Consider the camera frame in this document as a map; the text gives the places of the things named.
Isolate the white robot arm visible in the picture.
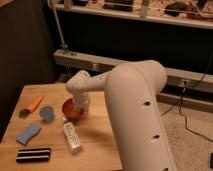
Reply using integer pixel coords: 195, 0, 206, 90
66, 60, 177, 171

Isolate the blue sponge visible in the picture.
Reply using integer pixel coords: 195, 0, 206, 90
16, 123, 41, 146

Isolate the metal pole stand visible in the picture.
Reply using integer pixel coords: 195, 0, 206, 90
50, 0, 77, 56

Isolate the black power cable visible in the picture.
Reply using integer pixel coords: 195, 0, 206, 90
160, 49, 213, 144

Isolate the cluttered back shelf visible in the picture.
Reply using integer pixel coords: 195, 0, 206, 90
47, 0, 213, 30

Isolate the red ceramic bowl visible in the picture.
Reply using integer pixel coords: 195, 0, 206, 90
62, 98, 84, 120

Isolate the black white striped block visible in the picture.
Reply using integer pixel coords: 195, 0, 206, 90
16, 148, 51, 163

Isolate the wooden table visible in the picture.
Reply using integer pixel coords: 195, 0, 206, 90
0, 84, 122, 171

